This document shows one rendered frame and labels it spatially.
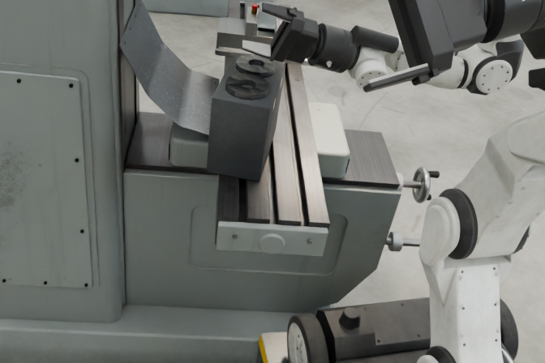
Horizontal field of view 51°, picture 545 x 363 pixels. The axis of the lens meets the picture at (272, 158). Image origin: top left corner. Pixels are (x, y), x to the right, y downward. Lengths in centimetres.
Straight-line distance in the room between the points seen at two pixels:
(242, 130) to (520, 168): 53
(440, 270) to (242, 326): 89
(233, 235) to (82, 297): 84
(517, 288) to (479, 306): 143
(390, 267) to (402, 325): 102
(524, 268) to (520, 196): 175
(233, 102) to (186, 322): 98
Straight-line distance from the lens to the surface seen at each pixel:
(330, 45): 116
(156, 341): 193
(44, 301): 194
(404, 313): 158
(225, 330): 194
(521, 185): 107
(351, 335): 146
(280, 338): 169
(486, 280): 130
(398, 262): 259
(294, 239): 118
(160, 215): 171
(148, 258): 183
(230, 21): 183
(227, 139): 120
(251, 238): 117
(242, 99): 116
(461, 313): 128
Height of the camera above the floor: 173
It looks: 35 degrees down
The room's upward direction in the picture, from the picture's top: 9 degrees clockwise
